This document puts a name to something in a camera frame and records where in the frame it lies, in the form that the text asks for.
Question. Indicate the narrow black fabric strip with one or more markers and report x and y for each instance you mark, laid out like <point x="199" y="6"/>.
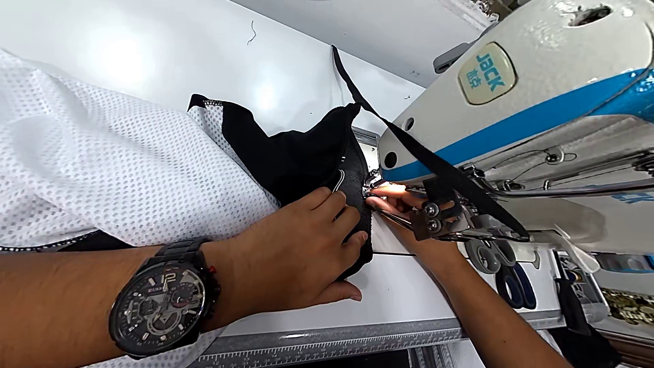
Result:
<point x="408" y="144"/>

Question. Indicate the white mesh garment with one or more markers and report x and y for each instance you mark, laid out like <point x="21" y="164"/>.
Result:
<point x="153" y="168"/>

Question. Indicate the person's left index finger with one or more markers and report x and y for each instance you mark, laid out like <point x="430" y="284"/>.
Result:
<point x="353" y="248"/>

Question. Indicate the person's right forearm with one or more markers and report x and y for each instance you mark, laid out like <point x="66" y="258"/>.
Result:
<point x="490" y="301"/>

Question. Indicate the person's left middle finger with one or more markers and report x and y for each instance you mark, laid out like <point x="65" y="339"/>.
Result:
<point x="348" y="220"/>

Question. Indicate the person's left hand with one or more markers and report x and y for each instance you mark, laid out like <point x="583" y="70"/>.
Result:
<point x="286" y="250"/>

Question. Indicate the white blue sewing machine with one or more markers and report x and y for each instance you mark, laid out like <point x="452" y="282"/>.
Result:
<point x="552" y="102"/>

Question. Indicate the person's left ring finger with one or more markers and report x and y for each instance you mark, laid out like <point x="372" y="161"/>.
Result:
<point x="333" y="204"/>

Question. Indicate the black cloth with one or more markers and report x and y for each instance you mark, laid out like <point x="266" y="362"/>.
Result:
<point x="582" y="332"/>

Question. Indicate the person's right fingers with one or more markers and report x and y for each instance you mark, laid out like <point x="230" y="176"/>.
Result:
<point x="391" y="194"/>

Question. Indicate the grey tray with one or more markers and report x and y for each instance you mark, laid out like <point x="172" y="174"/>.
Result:
<point x="595" y="304"/>

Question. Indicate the person's left little finger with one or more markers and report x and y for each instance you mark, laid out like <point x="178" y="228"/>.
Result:
<point x="315" y="197"/>

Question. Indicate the person's right hand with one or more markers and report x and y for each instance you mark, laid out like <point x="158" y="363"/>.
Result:
<point x="408" y="232"/>

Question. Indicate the person's left thumb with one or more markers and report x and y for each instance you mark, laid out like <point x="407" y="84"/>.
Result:
<point x="340" y="293"/>

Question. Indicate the person's left forearm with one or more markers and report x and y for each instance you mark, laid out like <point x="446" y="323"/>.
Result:
<point x="66" y="296"/>

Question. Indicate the dark loose thread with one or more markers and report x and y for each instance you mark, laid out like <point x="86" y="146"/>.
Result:
<point x="253" y="33"/>

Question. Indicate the metal tape folder attachment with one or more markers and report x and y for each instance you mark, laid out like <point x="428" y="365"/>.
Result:
<point x="432" y="217"/>

